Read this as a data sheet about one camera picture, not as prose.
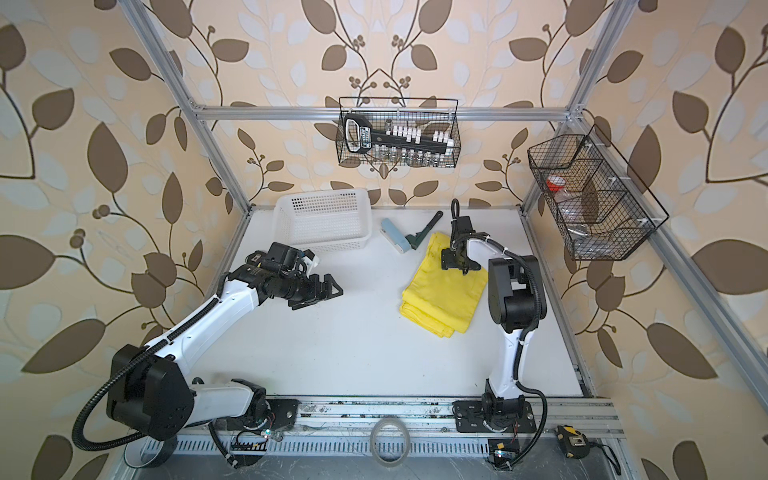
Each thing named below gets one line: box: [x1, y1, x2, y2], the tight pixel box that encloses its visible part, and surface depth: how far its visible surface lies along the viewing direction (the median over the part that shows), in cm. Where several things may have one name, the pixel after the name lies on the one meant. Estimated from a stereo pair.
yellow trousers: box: [400, 232, 488, 338], surface depth 95 cm
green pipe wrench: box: [405, 210, 444, 250], surface depth 114 cm
